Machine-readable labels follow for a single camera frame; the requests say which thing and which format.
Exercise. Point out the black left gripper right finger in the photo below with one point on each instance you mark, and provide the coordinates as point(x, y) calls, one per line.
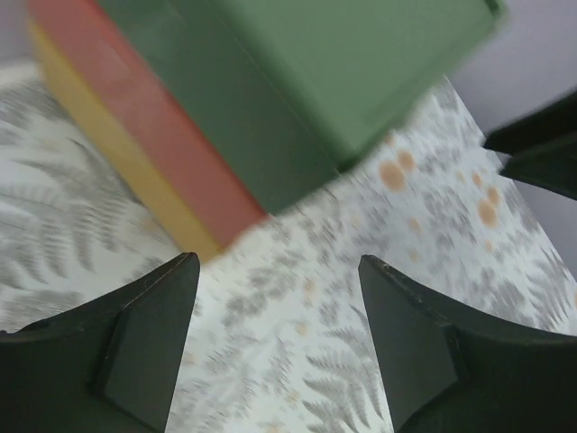
point(447, 367)

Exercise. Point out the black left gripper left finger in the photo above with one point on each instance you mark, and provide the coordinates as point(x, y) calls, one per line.
point(109, 365)

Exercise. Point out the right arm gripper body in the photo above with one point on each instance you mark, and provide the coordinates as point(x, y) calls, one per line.
point(541, 147)

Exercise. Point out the red drawer box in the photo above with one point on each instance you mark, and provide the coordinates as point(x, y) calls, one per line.
point(149, 114)

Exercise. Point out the green drawer box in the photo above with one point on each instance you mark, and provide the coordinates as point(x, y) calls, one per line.
point(294, 93)

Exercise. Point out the yellow drawer box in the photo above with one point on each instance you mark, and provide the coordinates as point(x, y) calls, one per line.
point(121, 150)

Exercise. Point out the floral patterned table mat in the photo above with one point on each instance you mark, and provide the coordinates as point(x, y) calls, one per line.
point(279, 341)

